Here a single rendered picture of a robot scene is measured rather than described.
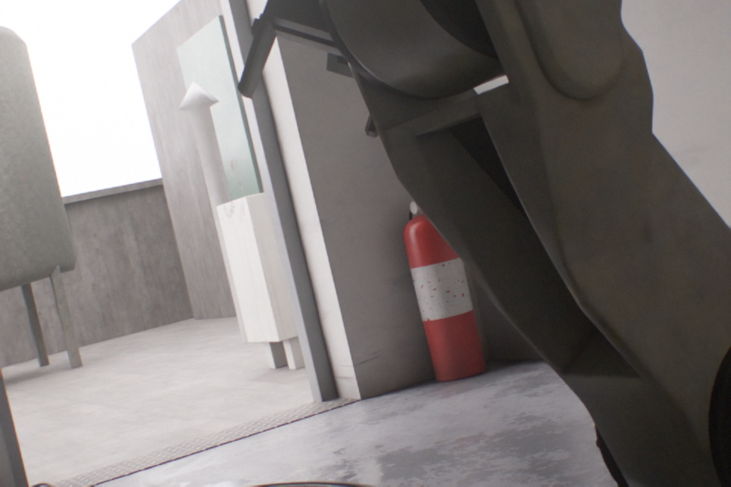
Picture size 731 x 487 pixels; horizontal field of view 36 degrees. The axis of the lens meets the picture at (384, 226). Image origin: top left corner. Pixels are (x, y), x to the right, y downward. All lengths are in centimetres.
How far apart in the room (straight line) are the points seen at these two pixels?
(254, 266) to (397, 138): 350
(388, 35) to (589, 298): 19
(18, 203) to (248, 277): 296
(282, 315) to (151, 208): 561
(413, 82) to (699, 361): 24
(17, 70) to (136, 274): 281
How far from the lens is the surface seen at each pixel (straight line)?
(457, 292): 296
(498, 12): 60
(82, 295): 949
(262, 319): 426
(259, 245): 415
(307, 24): 89
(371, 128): 88
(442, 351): 297
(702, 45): 238
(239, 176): 769
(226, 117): 771
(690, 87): 242
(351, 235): 301
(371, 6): 67
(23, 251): 699
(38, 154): 728
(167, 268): 969
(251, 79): 91
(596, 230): 65
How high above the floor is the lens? 47
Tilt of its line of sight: 1 degrees down
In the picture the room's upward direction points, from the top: 13 degrees counter-clockwise
